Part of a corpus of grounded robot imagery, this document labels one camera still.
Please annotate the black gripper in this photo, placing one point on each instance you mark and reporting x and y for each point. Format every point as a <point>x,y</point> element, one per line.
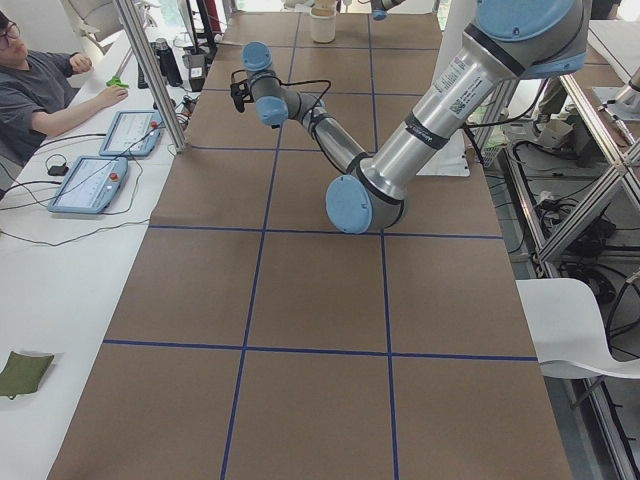
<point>240,101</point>

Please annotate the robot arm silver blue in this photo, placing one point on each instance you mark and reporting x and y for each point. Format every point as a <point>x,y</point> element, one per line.
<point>380,8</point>
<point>506,40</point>

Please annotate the black water bottle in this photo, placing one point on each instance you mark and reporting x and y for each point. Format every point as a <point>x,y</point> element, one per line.
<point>167,61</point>

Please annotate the upper blue teach pendant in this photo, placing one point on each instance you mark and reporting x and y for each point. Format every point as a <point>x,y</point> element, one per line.
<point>132,132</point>

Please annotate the blue teach pendant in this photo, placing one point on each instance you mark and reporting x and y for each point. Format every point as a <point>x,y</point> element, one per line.
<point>132,132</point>
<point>90,185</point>

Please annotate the cream white basket bin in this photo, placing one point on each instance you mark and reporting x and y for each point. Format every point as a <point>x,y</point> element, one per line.
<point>322,23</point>

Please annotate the lower blue teach pendant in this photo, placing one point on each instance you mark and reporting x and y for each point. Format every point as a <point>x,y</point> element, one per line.
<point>90,185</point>

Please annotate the seated person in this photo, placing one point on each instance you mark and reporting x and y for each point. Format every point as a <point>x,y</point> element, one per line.
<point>36,96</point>

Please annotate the green cloth pouch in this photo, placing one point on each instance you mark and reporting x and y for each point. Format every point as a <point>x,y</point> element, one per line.
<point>22,374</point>

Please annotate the white plastic chair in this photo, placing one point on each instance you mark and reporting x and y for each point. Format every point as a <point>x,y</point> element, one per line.
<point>567,331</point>

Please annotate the aluminium frame post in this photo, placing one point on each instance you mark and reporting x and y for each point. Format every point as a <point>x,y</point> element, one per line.
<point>130,20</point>

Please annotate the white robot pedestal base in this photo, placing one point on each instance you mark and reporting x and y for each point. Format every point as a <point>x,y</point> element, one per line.
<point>450,161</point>

